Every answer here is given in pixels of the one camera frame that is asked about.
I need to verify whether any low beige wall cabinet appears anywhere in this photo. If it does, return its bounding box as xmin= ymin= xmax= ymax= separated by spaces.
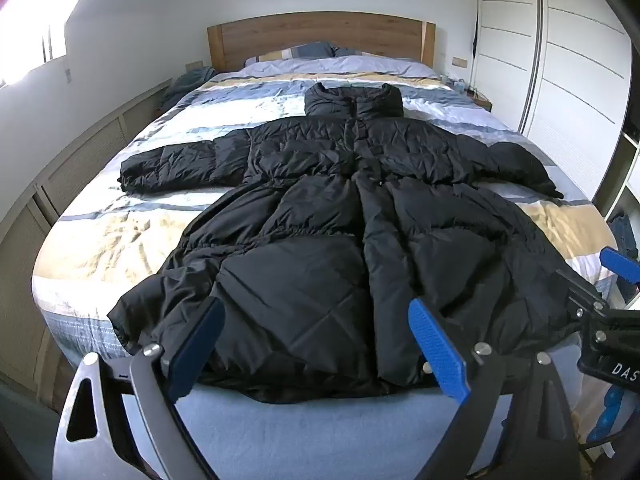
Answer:
xmin=0 ymin=79 xmax=173 ymax=396

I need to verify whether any striped pillow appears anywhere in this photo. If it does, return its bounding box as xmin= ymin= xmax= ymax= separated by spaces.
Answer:
xmin=244 ymin=41 xmax=337 ymax=67

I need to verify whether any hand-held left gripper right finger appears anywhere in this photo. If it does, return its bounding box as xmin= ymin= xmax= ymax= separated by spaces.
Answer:
xmin=407 ymin=297 xmax=583 ymax=480

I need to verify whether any black puffer coat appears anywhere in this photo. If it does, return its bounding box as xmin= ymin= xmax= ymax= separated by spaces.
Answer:
xmin=107 ymin=82 xmax=581 ymax=405

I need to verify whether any blue-grey blanket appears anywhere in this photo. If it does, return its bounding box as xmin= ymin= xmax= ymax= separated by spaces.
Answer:
xmin=159 ymin=66 xmax=218 ymax=111

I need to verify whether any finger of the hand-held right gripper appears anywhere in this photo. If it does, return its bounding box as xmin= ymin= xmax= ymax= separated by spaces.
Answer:
xmin=599 ymin=246 xmax=640 ymax=287
xmin=555 ymin=267 xmax=608 ymax=317

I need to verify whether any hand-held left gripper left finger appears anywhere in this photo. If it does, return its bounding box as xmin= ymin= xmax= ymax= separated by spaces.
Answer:
xmin=52 ymin=296 xmax=226 ymax=480

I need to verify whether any window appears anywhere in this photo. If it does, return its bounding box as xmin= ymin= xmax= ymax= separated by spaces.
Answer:
xmin=0 ymin=5 xmax=68 ymax=90

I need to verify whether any wooden headboard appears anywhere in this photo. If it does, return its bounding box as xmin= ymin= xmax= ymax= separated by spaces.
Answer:
xmin=207 ymin=11 xmax=437 ymax=73

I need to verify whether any white wardrobe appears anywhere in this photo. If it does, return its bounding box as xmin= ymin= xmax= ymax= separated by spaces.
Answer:
xmin=470 ymin=0 xmax=635 ymax=201

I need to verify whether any wooden nightstand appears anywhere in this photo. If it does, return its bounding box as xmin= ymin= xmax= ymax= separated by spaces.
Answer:
xmin=465 ymin=86 xmax=494 ymax=113

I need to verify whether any bed with light blue sheet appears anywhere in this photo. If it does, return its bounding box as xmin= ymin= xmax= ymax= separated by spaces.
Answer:
xmin=31 ymin=55 xmax=618 ymax=480

